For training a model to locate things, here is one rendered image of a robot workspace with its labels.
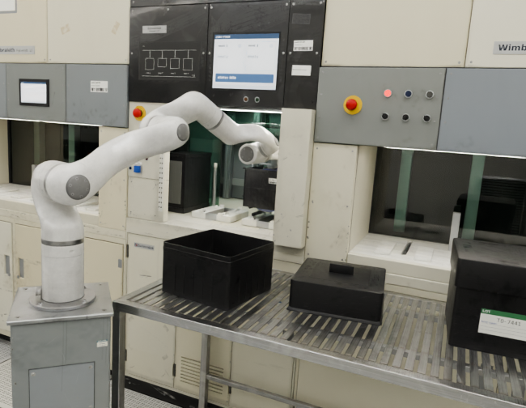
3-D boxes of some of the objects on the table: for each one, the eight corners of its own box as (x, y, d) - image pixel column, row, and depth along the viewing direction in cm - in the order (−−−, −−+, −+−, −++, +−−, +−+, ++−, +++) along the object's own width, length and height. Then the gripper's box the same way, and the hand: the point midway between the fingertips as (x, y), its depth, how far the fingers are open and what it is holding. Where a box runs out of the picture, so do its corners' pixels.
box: (446, 346, 128) (458, 257, 124) (443, 310, 155) (452, 236, 151) (564, 369, 119) (582, 275, 115) (539, 327, 146) (553, 249, 142)
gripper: (280, 146, 197) (294, 146, 213) (245, 142, 203) (261, 142, 219) (278, 163, 198) (293, 162, 214) (243, 159, 204) (260, 159, 221)
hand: (276, 152), depth 215 cm, fingers closed on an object, 3 cm apart
